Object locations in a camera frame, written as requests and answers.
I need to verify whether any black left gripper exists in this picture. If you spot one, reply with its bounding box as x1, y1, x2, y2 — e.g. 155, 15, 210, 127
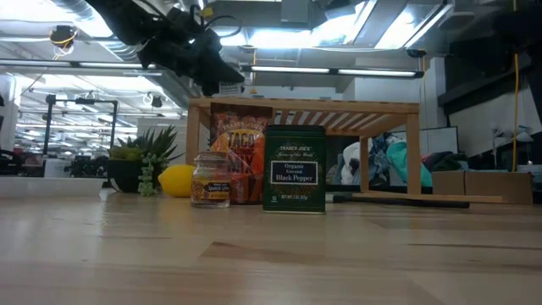
137, 7, 246, 97

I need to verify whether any orange taco seasoning packet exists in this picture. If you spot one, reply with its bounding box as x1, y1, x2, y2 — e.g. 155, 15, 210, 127
209, 103, 274, 206

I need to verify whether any glass spice jar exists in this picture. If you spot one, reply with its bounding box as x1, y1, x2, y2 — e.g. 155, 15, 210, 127
190, 151, 232, 209

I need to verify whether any green black pepper tin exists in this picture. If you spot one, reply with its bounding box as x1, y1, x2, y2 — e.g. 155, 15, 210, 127
262, 125, 327, 214

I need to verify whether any wooden slatted shelf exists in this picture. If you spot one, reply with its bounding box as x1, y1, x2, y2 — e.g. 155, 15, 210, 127
185, 97, 421, 196

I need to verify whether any white printed sign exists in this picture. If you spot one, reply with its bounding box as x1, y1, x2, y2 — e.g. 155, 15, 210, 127
218, 82, 243, 97

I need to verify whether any yellow lemon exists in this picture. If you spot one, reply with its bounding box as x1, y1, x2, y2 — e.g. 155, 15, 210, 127
158, 164, 196, 198

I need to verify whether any long ceiling light bar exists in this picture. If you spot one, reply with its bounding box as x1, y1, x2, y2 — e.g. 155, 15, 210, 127
240, 64, 425, 80

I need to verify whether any potted succulent plant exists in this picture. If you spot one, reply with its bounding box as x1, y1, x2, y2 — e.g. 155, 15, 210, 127
105, 125, 184, 197

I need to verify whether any pile of clothes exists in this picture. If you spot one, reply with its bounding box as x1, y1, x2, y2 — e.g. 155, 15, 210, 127
337, 133, 434, 188

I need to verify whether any brown cardboard box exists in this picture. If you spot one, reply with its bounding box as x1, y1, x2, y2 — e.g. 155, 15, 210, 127
431, 170, 534, 206

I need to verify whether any grey spatula wooden handle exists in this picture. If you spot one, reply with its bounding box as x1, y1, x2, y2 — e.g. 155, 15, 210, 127
351, 190, 505, 204

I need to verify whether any yellow hanging cable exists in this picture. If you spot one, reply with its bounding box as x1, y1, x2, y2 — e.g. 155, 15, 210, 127
511, 0, 521, 173

